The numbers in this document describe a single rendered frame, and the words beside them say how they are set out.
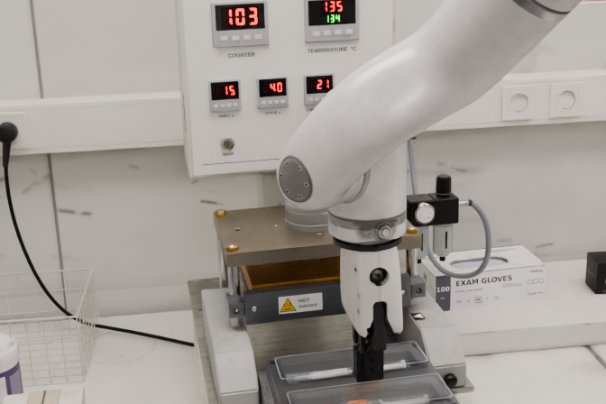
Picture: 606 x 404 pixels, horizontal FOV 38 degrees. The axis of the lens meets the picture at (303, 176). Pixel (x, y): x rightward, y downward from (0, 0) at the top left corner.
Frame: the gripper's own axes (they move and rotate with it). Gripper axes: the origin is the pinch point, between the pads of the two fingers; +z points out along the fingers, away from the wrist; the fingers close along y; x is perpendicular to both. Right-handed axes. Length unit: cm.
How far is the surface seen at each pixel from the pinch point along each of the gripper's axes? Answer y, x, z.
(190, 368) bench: 58, 18, 29
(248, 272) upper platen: 26.3, 10.2, -1.5
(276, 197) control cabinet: 45.9, 2.8, -5.8
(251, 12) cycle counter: 42, 6, -36
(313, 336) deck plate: 30.0, 0.5, 11.4
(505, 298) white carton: 60, -44, 24
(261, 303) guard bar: 19.9, 9.4, 0.4
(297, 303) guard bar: 19.8, 4.6, 1.0
